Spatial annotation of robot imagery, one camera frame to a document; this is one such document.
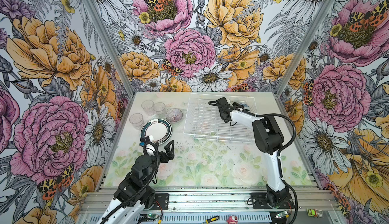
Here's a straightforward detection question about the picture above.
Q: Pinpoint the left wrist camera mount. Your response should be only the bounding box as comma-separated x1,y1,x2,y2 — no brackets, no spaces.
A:
139,135,158,156

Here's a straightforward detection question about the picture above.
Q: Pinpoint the white wire dish rack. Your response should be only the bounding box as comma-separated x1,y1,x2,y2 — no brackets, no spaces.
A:
183,93,256,144

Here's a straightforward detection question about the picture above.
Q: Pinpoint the yellow handled screwdriver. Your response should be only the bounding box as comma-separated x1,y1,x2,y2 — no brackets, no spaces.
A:
201,215,220,224

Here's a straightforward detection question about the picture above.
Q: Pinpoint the pink round object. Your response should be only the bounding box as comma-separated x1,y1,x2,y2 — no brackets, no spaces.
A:
227,215,238,224

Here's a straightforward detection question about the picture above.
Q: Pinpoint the blue white porcelain bowl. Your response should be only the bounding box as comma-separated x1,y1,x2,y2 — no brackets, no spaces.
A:
239,102,250,110

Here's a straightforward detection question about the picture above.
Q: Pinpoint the small green display device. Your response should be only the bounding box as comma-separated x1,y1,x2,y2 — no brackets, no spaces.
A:
307,209,324,218

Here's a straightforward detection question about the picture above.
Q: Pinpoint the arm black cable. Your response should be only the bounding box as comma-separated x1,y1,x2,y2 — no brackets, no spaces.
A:
232,102,299,224
100,141,161,224

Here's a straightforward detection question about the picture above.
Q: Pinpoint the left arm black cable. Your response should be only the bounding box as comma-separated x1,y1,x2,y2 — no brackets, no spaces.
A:
100,141,161,224

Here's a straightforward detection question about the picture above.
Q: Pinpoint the green rimmed plate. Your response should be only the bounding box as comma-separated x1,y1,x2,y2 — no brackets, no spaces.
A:
140,119,173,144

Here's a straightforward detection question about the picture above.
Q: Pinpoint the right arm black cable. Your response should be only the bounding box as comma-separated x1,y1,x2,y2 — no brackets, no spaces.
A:
232,102,299,224

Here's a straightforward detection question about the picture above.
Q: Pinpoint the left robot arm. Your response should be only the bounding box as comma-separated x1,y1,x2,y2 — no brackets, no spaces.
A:
99,137,175,224

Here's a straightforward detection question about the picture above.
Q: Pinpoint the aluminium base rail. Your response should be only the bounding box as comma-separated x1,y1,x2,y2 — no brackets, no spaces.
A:
81,186,337,213

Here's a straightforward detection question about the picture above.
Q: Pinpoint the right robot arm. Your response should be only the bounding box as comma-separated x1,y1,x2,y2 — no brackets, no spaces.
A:
208,97,298,208

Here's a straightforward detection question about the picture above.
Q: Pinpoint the clear glass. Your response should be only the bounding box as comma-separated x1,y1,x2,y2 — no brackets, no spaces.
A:
153,102,166,118
129,113,144,130
141,99,155,116

